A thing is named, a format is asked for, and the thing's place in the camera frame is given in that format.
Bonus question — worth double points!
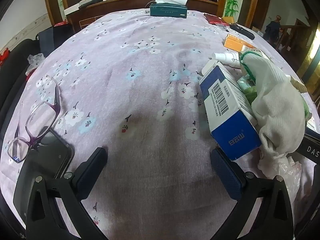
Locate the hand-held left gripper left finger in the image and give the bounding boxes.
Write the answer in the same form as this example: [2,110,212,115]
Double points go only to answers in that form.
[26,147,108,240]

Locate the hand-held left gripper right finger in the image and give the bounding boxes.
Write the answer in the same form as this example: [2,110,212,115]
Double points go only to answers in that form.
[210,148,293,240]

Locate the blue white cardboard box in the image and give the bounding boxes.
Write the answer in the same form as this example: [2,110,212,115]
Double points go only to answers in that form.
[199,61,262,161]

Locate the white knit glove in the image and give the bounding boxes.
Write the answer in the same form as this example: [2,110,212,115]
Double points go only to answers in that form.
[239,49,307,159]

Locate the orange cardboard box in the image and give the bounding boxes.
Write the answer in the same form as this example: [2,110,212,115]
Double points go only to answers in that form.
[223,34,258,53]

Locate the crumpled clear plastic bag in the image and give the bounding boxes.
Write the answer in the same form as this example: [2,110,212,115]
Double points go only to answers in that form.
[257,145,303,205]

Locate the black smartphone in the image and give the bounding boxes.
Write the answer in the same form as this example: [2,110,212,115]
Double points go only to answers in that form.
[12,129,75,220]

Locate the green plastic wrapper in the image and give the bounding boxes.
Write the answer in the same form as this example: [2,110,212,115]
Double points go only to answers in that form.
[242,79,259,104]

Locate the wooden staircase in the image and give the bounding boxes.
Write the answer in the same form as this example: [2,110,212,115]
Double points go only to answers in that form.
[275,17,313,58]

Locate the white spray bottle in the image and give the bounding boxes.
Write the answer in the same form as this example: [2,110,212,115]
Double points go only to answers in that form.
[212,52,242,68]

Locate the dark blue jacket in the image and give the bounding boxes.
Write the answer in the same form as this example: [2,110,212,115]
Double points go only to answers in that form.
[265,20,283,42]

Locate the small clear plastic bag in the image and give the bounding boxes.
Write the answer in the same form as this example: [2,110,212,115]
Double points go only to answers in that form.
[27,54,45,75]

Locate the dark bag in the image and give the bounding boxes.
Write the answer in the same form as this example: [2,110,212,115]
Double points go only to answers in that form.
[37,26,68,55]

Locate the black leather sofa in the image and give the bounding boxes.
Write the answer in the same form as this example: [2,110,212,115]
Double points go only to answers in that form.
[0,39,40,110]

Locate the dark red packet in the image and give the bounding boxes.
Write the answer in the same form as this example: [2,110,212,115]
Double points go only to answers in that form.
[204,13,229,26]

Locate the teal tissue box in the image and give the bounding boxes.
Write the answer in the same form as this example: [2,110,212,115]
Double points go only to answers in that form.
[149,0,188,19]

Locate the purple frame eyeglasses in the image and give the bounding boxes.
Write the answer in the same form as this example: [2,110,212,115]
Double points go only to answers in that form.
[7,76,61,164]

